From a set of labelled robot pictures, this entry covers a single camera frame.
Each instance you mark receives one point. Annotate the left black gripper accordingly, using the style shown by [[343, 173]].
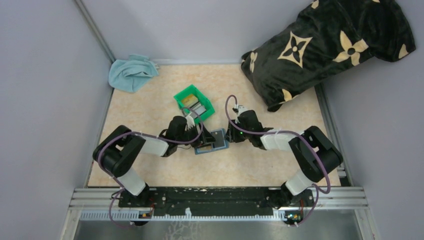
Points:
[[205, 140]]

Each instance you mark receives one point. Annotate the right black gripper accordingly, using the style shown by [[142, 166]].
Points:
[[233, 136]]

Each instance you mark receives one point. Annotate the dark grey VIP card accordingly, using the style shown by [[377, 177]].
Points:
[[220, 141]]

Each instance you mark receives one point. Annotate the blue leather card holder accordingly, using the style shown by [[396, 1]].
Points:
[[207, 147]]

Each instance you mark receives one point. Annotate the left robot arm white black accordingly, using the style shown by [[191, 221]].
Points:
[[118, 152]]

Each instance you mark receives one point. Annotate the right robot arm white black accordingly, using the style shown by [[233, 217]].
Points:
[[314, 152]]

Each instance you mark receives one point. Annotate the cards in green bin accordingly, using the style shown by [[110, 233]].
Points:
[[192, 102]]

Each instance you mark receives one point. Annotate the green plastic bin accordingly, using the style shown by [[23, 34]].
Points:
[[202, 98]]

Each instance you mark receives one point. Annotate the light blue cloth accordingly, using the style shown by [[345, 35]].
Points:
[[132, 74]]

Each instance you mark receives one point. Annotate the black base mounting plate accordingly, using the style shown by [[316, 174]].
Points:
[[215, 201]]

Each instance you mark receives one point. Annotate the black floral blanket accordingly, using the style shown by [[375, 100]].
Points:
[[328, 37]]

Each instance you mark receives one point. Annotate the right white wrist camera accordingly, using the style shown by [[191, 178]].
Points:
[[239, 109]]

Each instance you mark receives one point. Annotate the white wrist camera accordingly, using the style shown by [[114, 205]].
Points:
[[190, 122], [239, 109]]

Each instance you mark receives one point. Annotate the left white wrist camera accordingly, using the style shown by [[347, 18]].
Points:
[[190, 122]]

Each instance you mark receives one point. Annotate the aluminium frame rail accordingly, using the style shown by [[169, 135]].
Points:
[[97, 204]]

